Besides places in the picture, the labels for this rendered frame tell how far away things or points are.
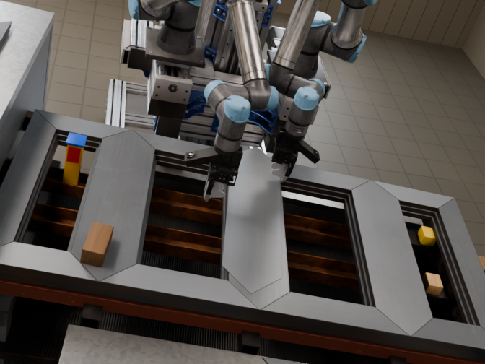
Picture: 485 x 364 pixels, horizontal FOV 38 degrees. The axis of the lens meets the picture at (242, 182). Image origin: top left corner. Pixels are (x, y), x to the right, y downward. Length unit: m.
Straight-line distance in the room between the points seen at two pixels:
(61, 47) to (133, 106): 1.03
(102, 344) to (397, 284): 0.91
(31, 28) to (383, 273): 1.46
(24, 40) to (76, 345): 1.10
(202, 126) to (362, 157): 1.82
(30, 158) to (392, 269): 1.19
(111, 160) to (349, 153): 2.38
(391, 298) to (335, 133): 2.52
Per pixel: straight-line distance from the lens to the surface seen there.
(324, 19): 2.72
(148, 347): 1.95
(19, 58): 2.43
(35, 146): 2.34
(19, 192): 2.16
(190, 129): 2.84
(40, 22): 2.68
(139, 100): 3.93
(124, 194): 2.20
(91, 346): 1.93
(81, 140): 2.36
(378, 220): 2.45
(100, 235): 1.97
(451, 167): 4.78
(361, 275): 2.26
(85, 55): 4.69
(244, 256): 2.10
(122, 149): 2.39
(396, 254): 2.35
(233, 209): 2.25
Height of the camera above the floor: 2.25
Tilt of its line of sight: 36 degrees down
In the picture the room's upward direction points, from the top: 18 degrees clockwise
